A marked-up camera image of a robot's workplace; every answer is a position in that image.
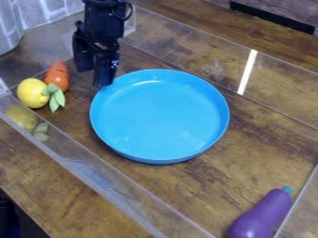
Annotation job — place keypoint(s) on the blue round plastic tray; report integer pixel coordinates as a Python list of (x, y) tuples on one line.
[(159, 116)]

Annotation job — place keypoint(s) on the clear acrylic barrier wall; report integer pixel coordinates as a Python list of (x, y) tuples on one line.
[(161, 220)]

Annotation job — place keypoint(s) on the white grid curtain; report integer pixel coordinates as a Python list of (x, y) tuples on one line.
[(25, 14)]

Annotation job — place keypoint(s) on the orange toy carrot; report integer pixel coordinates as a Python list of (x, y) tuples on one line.
[(56, 81)]

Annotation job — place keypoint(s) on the yellow toy lemon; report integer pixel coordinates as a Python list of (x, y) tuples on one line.
[(29, 93)]

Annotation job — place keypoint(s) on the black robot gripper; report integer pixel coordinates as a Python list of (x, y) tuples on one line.
[(96, 34)]

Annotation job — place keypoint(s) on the purple toy eggplant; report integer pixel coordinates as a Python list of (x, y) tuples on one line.
[(256, 223)]

